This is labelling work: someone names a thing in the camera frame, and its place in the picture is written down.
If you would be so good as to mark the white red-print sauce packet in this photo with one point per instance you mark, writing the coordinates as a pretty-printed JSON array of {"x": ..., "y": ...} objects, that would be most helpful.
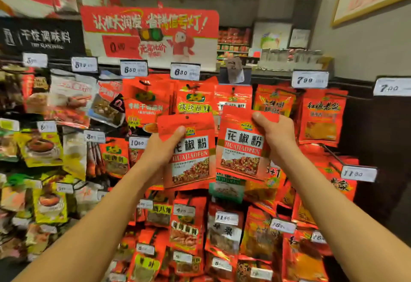
[{"x": 69, "y": 102}]

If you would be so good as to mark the assorted green brown packets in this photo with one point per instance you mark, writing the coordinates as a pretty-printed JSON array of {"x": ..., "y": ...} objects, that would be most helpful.
[{"x": 13, "y": 99}]

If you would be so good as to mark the clear packet with red label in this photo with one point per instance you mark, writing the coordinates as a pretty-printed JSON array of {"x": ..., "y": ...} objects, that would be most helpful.
[{"x": 106, "y": 108}]

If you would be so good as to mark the distant shelf goods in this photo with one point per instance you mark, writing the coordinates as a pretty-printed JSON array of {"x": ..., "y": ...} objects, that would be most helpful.
[{"x": 289, "y": 57}]

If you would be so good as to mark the black category sign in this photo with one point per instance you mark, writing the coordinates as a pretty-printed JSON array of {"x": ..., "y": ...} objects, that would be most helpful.
[{"x": 42, "y": 36}]

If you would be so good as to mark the white picture poster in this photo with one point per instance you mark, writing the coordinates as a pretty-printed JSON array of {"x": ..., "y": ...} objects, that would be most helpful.
[{"x": 271, "y": 36}]

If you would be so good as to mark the person's right forearm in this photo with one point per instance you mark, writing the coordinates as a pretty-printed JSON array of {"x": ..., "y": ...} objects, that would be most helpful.
[{"x": 347, "y": 221}]

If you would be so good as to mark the hanging display of seasoning packets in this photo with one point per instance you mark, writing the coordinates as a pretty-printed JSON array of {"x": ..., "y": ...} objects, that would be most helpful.
[{"x": 185, "y": 71}]

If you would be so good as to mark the person's left forearm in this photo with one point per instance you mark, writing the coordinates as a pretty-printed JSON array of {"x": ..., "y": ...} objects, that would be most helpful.
[{"x": 96, "y": 233}]

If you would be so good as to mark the small white sign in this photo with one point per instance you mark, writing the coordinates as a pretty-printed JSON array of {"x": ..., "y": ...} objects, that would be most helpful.
[{"x": 300, "y": 38}]

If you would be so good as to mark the red barbecue dip seasoning packet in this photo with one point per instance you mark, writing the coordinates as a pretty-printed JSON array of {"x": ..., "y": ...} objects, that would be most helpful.
[{"x": 194, "y": 99}]

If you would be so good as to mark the red packet with dish picture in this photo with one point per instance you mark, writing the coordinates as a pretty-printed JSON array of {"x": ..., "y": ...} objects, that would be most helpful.
[{"x": 37, "y": 99}]

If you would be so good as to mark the person's left hand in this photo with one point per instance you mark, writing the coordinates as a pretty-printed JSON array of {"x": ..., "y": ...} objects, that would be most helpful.
[{"x": 160, "y": 151}]

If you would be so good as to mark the pale white packet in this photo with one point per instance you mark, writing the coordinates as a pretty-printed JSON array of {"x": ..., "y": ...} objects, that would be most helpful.
[{"x": 75, "y": 153}]

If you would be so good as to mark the red white promotion sign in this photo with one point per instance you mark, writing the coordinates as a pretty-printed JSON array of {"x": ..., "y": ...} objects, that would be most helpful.
[{"x": 148, "y": 20}]

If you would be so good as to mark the yellow green packet bowl picture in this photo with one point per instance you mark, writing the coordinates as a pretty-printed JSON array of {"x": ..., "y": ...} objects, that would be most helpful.
[{"x": 38, "y": 147}]

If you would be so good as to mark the green white-label packet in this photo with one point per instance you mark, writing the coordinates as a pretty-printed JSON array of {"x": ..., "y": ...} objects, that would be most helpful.
[{"x": 228, "y": 189}]

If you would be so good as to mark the rows of hanging red packets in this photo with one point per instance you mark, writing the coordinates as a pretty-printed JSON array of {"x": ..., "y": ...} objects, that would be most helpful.
[{"x": 321, "y": 115}]

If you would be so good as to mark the person's right hand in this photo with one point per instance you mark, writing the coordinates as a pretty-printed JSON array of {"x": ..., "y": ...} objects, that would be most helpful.
[{"x": 277, "y": 134}]

